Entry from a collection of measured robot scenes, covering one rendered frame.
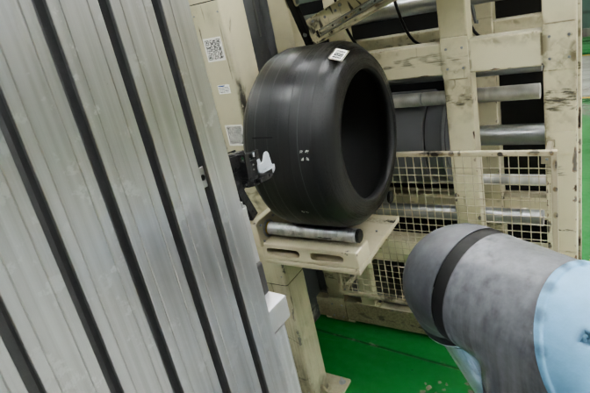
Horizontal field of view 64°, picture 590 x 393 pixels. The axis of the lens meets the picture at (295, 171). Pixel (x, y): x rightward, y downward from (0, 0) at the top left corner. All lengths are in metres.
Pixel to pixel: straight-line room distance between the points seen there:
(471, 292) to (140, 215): 0.28
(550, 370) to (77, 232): 0.34
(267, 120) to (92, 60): 0.99
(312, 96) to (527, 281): 0.94
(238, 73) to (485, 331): 1.27
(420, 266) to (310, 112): 0.83
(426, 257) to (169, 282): 0.24
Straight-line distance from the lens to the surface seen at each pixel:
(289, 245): 1.58
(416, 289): 0.48
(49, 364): 0.37
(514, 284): 0.42
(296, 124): 1.26
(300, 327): 1.97
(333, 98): 1.28
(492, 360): 0.44
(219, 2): 1.56
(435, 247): 0.47
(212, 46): 1.60
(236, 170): 1.09
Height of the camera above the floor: 1.59
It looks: 19 degrees down
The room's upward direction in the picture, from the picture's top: 12 degrees counter-clockwise
